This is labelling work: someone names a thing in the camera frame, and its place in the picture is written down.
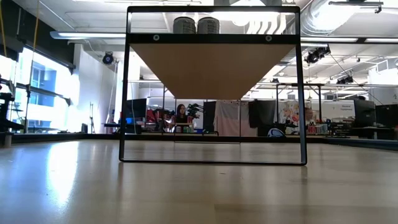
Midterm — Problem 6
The person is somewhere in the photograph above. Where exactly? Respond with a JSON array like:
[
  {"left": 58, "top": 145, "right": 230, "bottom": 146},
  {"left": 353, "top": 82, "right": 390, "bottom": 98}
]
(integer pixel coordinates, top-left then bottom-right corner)
[
  {"left": 302, "top": 107, "right": 315, "bottom": 126},
  {"left": 175, "top": 104, "right": 189, "bottom": 124}
]

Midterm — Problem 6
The white Celsius can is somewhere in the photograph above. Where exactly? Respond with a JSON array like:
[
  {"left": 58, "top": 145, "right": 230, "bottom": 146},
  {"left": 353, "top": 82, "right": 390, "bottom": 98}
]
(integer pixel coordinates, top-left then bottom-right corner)
[
  {"left": 172, "top": 17, "right": 197, "bottom": 34},
  {"left": 197, "top": 17, "right": 221, "bottom": 34}
]

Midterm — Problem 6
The yellow hanging cable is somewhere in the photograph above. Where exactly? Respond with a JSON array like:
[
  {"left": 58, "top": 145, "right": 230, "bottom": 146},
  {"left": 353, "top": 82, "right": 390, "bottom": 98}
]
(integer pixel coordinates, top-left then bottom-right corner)
[
  {"left": 0, "top": 0, "right": 7, "bottom": 58},
  {"left": 30, "top": 0, "right": 40, "bottom": 82}
]

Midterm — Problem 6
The white and blue object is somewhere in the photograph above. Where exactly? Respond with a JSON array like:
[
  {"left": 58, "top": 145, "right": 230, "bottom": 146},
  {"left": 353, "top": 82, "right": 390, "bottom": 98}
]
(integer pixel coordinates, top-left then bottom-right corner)
[{"left": 267, "top": 127, "right": 286, "bottom": 138}]

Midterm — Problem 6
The black stage light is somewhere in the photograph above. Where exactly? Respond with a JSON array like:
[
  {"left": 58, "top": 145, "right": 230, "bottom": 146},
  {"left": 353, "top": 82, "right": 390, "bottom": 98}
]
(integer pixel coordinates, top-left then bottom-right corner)
[{"left": 304, "top": 45, "right": 331, "bottom": 65}]

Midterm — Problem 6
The black metal rack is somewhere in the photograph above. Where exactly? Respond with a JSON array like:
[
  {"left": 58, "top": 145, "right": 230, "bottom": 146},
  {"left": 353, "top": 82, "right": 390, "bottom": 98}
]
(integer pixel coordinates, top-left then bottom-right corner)
[{"left": 275, "top": 82, "right": 326, "bottom": 134}]

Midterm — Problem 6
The wooden shelf with black frame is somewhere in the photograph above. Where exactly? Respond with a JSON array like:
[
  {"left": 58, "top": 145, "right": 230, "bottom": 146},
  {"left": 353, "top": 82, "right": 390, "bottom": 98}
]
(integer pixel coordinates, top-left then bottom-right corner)
[{"left": 119, "top": 5, "right": 308, "bottom": 166}]

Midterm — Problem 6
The round black ceiling device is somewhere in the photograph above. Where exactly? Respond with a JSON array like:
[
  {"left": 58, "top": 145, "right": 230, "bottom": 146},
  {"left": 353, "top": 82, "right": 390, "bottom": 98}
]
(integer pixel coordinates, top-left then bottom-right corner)
[{"left": 101, "top": 51, "right": 115, "bottom": 65}]

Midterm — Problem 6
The black aluminium table frame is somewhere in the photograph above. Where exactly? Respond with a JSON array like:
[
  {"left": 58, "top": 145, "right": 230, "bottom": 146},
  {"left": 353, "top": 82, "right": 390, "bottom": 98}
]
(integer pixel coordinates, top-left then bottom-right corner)
[{"left": 11, "top": 133, "right": 398, "bottom": 152}]

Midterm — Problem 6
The black computer monitor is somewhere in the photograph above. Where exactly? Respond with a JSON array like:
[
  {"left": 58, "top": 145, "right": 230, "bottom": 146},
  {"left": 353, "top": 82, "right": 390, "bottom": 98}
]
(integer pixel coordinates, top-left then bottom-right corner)
[
  {"left": 353, "top": 98, "right": 376, "bottom": 128},
  {"left": 125, "top": 98, "right": 147, "bottom": 126},
  {"left": 375, "top": 104, "right": 398, "bottom": 128}
]

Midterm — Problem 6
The black hanging cloth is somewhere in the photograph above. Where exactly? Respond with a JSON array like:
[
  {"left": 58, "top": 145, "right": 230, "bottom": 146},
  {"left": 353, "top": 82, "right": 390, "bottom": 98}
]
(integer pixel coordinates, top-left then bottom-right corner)
[{"left": 248, "top": 98, "right": 277, "bottom": 137}]

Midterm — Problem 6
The white hanging cloth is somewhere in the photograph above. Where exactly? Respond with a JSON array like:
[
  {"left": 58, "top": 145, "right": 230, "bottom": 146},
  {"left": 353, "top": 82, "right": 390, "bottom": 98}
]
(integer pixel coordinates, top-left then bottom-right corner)
[{"left": 215, "top": 99, "right": 249, "bottom": 137}]

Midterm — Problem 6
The black panel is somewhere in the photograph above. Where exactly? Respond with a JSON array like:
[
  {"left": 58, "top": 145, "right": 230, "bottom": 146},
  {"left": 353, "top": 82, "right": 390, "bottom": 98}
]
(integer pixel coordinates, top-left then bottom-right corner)
[{"left": 203, "top": 101, "right": 218, "bottom": 133}]

